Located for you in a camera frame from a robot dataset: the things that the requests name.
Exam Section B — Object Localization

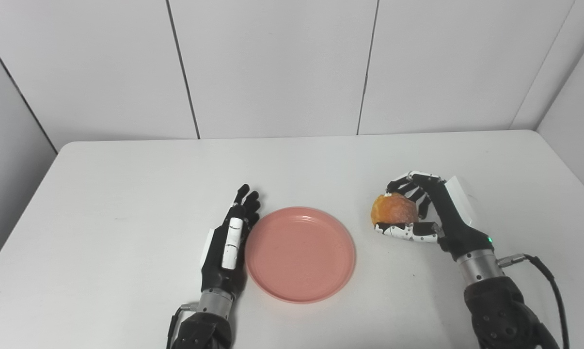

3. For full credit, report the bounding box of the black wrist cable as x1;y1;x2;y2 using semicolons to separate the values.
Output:
497;253;571;349
166;303;199;349

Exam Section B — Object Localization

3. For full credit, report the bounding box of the pink round plate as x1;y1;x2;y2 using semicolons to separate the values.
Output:
245;206;356;304

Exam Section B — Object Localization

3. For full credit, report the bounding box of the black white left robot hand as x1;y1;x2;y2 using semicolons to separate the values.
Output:
200;184;261;294

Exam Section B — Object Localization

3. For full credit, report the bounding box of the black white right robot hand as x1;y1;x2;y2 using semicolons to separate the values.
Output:
373;171;495;262

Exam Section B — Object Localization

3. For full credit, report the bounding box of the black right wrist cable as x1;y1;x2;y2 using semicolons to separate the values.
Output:
497;253;571;349

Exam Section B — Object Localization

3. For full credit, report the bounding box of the orange cream puff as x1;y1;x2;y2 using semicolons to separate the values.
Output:
371;193;420;227

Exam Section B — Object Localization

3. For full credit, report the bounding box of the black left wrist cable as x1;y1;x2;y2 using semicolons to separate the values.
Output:
166;303;199;349

